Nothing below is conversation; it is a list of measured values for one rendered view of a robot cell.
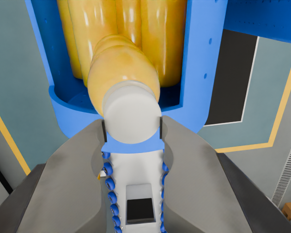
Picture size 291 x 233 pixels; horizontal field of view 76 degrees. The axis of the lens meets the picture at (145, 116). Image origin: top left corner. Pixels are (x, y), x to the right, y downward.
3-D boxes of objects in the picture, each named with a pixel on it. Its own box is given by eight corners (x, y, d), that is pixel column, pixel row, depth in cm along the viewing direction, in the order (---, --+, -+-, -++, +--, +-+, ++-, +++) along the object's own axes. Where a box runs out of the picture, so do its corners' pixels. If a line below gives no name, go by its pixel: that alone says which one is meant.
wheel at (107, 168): (109, 179, 62) (114, 175, 63) (107, 169, 60) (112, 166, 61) (102, 171, 65) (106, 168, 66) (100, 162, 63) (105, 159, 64)
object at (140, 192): (126, 189, 74) (125, 229, 61) (125, 182, 72) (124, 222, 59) (151, 187, 75) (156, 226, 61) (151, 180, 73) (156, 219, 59)
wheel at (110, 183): (112, 193, 66) (116, 190, 67) (110, 185, 64) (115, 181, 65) (105, 186, 69) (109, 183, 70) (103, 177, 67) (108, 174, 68)
